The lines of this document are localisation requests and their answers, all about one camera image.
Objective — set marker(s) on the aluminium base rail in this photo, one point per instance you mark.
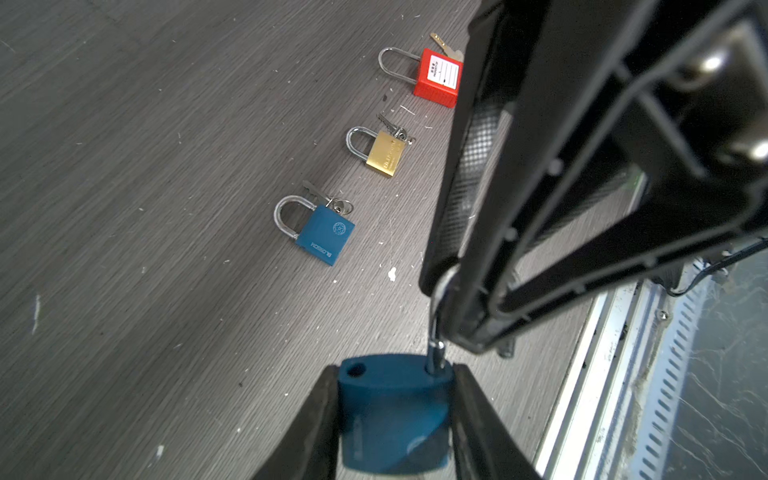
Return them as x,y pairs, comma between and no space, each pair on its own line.
577,438

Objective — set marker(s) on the blue padlock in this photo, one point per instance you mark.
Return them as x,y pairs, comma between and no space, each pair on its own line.
395,407
327,230

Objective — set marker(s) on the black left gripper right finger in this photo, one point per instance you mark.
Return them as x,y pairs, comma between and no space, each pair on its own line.
483,447

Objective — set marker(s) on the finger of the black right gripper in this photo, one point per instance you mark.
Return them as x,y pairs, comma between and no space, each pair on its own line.
637,140
488,84

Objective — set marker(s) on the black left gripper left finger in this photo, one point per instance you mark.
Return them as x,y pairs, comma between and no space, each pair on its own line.
309,448

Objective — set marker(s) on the red safety padlock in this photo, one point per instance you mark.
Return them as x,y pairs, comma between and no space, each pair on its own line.
438,74

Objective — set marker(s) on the brass padlock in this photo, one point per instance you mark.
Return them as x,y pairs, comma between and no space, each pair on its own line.
387,148

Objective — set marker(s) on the white cable duct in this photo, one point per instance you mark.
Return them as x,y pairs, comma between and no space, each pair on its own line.
660,386

